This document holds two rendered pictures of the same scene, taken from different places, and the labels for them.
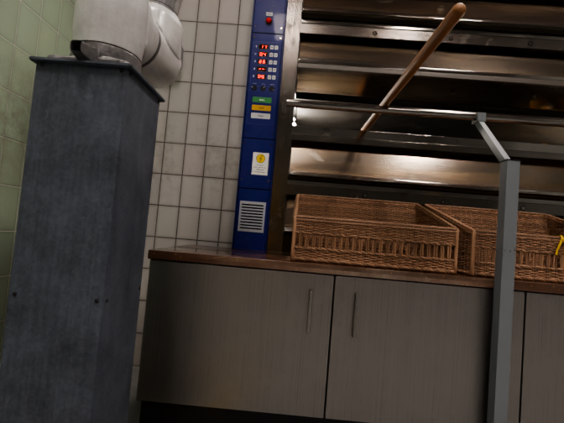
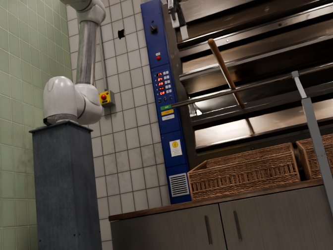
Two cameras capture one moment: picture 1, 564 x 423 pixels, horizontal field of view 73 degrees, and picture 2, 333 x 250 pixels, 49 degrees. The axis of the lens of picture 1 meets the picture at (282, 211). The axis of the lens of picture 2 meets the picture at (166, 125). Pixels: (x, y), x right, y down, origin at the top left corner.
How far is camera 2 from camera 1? 0.81 m
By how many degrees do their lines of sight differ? 20
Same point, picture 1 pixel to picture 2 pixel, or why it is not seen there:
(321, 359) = not seen: outside the picture
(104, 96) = (60, 138)
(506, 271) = (323, 169)
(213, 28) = (128, 74)
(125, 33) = (65, 106)
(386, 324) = (259, 226)
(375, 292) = (247, 207)
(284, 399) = not seen: outside the picture
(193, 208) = (141, 190)
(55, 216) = (50, 199)
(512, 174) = (307, 107)
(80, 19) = (46, 107)
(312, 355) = not seen: outside the picture
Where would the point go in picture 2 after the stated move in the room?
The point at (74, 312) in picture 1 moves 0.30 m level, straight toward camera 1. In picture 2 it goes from (66, 243) to (57, 244)
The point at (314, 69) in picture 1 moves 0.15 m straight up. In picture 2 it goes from (190, 78) to (186, 58)
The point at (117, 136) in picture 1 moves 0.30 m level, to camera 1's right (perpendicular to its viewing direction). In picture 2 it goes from (69, 154) to (131, 140)
